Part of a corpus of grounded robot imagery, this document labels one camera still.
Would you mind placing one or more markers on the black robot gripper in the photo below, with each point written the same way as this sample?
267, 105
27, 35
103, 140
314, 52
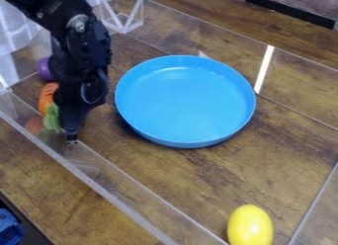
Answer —
79, 64

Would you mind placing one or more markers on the orange toy carrot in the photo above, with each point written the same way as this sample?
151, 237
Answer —
47, 107

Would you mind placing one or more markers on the purple toy eggplant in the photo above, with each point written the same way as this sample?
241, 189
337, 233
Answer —
43, 69

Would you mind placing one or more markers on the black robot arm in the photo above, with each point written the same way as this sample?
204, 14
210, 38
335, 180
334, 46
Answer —
52, 14

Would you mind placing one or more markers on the blue round plate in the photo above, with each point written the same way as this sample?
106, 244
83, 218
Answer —
184, 101

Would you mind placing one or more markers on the blue object at corner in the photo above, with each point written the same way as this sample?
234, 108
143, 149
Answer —
11, 229

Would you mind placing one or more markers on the yellow toy lemon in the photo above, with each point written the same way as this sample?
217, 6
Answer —
250, 226

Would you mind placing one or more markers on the clear acrylic enclosure wall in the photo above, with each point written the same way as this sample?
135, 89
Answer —
118, 190

